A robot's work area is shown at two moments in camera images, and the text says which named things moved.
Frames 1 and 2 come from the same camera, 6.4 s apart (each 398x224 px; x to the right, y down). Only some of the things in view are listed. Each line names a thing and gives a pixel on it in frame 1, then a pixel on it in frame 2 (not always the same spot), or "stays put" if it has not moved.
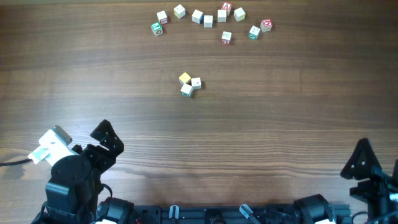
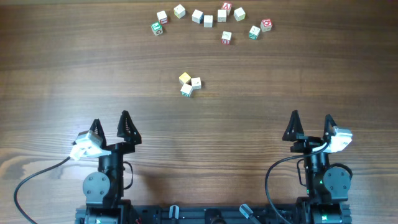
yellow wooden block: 184,78 stays put
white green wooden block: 186,89 stays put
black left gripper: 94,154 -> 118,146
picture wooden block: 196,83 stays put
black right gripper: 358,162 -> 291,135
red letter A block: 227,5 stays put
